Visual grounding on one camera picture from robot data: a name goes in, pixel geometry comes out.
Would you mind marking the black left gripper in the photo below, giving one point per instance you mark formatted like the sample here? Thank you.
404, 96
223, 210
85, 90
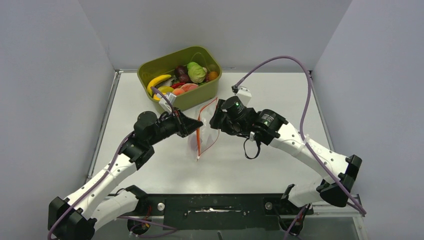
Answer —
185, 126

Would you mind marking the green plastic bin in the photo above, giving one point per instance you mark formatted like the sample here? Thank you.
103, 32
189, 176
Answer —
166, 65

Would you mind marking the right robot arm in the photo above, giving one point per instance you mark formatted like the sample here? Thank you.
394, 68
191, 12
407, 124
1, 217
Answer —
338, 172

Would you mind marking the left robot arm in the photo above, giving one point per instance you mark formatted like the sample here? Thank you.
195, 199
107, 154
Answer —
79, 215

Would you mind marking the pink peach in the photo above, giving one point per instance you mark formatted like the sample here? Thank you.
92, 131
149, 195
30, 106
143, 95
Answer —
189, 87

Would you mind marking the yellow mango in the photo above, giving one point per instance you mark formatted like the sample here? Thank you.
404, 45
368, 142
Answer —
164, 90

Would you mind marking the red chili pepper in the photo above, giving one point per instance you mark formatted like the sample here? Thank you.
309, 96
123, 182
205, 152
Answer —
177, 85

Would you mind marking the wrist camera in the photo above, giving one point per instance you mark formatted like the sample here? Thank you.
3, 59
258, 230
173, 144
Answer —
166, 101
243, 93

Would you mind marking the clear zip top bag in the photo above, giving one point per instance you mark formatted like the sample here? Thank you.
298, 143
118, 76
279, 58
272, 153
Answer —
206, 136

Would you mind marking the yellow banana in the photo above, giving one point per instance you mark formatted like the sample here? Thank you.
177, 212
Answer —
155, 81

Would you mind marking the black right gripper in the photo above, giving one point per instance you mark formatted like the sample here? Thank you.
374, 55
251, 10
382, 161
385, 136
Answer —
218, 122

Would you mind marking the purple red onion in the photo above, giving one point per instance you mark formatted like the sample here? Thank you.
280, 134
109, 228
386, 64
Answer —
192, 142

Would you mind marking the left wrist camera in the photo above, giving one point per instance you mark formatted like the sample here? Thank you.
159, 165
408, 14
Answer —
166, 101

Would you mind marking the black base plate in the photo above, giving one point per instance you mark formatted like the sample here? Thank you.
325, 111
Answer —
268, 211

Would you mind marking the orange peach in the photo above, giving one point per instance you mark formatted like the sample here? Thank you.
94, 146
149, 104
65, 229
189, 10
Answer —
178, 91

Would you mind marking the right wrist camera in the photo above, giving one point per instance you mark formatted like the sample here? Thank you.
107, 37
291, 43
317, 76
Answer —
243, 93

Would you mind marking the small orange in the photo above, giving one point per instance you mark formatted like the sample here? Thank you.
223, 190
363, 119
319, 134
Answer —
212, 76

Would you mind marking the green cabbage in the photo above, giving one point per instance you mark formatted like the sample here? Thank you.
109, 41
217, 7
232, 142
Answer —
196, 72

